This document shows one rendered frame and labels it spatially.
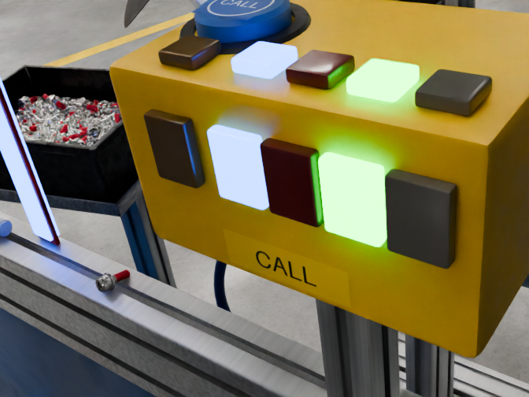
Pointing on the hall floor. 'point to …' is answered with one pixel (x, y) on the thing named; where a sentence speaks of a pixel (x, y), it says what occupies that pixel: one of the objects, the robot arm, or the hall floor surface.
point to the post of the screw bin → (146, 243)
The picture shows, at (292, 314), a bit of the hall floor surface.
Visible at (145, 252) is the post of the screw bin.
